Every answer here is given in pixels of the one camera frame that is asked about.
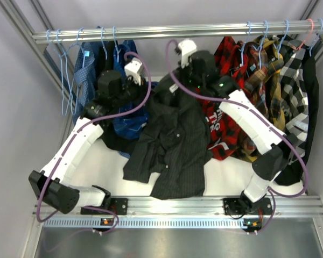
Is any dark grey pinstripe shirt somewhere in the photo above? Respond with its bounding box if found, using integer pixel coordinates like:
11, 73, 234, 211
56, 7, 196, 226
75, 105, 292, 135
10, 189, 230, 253
123, 75, 212, 199

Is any light blue wire hanger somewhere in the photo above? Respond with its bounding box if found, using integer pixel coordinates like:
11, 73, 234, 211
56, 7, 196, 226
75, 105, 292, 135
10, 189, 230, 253
56, 29, 76, 117

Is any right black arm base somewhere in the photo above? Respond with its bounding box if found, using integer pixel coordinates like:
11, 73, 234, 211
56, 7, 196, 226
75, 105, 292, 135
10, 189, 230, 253
223, 197, 273, 219

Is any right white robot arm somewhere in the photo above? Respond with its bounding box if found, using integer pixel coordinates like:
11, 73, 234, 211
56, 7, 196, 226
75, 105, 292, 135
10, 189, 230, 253
173, 47, 298, 212

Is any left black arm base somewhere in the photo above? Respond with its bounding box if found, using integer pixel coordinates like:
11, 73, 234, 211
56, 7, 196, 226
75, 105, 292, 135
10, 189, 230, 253
80, 185, 128, 215

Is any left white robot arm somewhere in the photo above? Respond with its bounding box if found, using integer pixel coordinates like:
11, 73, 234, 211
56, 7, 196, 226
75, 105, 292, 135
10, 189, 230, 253
29, 81, 152, 222

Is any blue plaid shirt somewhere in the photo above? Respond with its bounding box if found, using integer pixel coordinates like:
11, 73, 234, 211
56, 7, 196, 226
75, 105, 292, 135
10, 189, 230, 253
111, 39, 159, 159

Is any red plaid hanging shirt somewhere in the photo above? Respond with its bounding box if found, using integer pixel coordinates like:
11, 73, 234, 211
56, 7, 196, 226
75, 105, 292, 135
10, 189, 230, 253
214, 36, 248, 89

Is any light blue checked shirt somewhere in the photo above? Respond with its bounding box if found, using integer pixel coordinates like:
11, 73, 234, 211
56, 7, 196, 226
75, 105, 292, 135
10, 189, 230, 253
73, 42, 101, 124

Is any red black plaid shirt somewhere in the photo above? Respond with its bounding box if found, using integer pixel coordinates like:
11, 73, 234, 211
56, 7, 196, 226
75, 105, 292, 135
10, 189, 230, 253
198, 99, 240, 160

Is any yellow brown plaid shirt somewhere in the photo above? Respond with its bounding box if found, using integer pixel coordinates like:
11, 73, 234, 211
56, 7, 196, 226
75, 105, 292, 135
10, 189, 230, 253
243, 36, 286, 132

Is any black white plaid shirt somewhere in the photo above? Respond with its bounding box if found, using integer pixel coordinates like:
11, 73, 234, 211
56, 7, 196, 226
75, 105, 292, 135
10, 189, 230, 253
272, 35, 310, 157

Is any light blue empty hanger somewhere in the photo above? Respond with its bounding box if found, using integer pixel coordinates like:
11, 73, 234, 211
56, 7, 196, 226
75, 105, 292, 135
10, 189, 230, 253
46, 30, 78, 104

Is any pink hanger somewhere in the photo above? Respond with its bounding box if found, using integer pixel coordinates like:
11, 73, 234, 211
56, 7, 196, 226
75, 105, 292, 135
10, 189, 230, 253
292, 18, 315, 51

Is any black hanging garment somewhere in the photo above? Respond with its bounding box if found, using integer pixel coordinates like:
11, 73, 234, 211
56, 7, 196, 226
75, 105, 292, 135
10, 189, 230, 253
95, 41, 137, 158

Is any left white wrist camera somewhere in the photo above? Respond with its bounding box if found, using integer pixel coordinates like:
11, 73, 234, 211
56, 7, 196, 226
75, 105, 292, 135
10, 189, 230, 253
124, 58, 143, 86

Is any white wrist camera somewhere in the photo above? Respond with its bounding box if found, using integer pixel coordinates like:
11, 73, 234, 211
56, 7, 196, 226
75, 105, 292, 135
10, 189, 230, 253
124, 58, 143, 86
177, 39, 198, 68

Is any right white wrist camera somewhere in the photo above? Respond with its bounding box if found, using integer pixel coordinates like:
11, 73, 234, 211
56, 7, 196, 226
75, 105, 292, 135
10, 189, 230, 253
177, 39, 198, 68

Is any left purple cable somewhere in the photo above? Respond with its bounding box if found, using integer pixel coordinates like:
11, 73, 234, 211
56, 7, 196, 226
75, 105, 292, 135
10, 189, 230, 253
36, 51, 153, 237

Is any purple cable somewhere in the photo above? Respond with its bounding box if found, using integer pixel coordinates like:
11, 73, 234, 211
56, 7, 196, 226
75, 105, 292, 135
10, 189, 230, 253
165, 39, 311, 234
36, 51, 153, 237

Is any aluminium hanging rail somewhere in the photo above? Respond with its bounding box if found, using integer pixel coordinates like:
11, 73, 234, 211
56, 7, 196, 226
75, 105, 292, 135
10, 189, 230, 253
32, 19, 323, 44

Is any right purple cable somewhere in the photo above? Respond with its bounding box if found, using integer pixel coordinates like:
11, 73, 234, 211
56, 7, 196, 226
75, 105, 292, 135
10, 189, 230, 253
165, 39, 311, 234

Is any aluminium front rail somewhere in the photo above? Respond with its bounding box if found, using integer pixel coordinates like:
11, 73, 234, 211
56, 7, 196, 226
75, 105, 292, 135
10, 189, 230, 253
42, 196, 323, 230

